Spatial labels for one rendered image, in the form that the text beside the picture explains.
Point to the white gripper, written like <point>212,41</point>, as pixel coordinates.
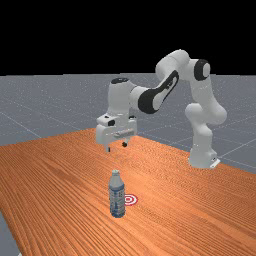
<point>115,131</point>

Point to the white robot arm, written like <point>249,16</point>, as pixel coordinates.
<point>203,100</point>

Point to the clear plastic bottle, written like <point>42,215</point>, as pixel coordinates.
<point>117,196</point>

